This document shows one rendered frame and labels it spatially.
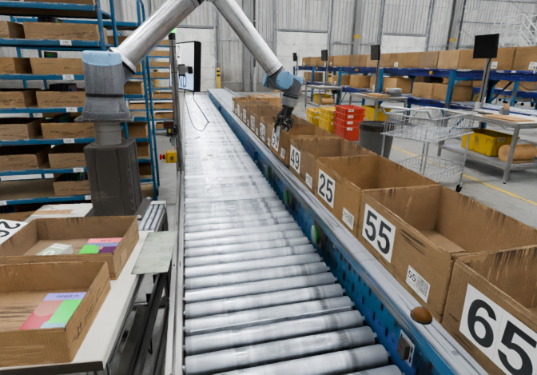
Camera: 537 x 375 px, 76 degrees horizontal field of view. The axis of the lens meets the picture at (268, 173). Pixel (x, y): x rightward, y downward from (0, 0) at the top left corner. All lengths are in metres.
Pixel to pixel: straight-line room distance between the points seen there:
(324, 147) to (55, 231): 1.30
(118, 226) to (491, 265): 1.23
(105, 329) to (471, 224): 1.07
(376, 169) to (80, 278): 1.20
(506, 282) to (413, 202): 0.40
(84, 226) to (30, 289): 0.33
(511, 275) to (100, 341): 0.99
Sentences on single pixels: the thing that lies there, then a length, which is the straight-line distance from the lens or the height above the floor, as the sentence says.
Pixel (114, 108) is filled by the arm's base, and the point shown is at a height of 1.24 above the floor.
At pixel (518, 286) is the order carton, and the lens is 0.98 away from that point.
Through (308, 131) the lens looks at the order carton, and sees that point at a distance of 2.26.
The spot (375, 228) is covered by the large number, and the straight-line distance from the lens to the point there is 1.05.
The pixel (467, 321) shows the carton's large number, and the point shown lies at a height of 0.95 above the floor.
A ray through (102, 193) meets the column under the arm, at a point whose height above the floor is 0.87.
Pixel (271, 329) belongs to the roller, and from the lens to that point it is 1.00.
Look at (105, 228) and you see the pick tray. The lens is 1.50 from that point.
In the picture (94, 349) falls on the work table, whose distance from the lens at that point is 1.03.
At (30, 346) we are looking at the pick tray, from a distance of 1.02.
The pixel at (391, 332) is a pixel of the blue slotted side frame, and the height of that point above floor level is 0.76.
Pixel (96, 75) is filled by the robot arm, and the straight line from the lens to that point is 1.60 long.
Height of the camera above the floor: 1.42
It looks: 18 degrees down
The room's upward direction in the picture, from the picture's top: 1 degrees clockwise
